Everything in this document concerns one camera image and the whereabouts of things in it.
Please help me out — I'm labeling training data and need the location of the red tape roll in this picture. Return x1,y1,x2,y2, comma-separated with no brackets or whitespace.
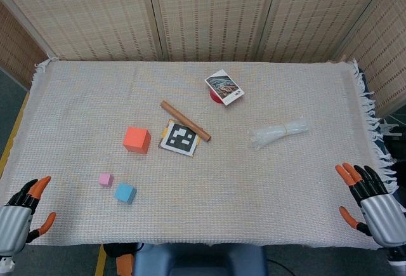
209,87,236,105

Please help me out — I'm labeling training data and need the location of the right robot hand silver orange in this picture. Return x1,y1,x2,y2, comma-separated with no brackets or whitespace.
335,162,406,250

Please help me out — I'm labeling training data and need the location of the orange cube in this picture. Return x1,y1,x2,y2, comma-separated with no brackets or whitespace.
122,126,152,155

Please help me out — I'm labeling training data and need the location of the white woven tablecloth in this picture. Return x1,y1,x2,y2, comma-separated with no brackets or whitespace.
0,58,401,251

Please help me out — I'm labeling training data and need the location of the blue cube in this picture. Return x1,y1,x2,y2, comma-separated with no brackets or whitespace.
114,183,138,206

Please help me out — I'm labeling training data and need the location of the black white marker card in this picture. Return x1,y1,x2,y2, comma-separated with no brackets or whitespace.
158,119,202,158

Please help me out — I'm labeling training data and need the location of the orange box under table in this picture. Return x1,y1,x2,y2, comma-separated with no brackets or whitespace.
115,253,136,276

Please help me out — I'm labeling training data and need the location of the pink small cube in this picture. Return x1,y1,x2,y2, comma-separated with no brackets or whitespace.
98,173,114,188

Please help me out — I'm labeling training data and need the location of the left robot hand silver orange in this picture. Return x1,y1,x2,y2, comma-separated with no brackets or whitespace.
0,175,57,257

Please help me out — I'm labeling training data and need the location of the black equipment beside table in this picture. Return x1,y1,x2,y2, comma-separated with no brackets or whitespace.
380,119,406,164

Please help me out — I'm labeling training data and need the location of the photo print card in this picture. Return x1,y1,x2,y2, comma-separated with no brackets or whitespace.
204,69,246,107

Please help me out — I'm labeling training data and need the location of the brown wooden rod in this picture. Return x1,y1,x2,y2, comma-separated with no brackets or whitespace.
160,100,213,143

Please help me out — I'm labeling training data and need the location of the bamboo folding screen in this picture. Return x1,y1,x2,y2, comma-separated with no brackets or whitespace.
0,0,406,119

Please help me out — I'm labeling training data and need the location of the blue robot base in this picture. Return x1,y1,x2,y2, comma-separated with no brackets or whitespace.
133,243,269,276

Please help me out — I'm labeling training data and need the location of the clear plastic straw bundle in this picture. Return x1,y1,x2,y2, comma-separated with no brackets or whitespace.
248,115,310,150

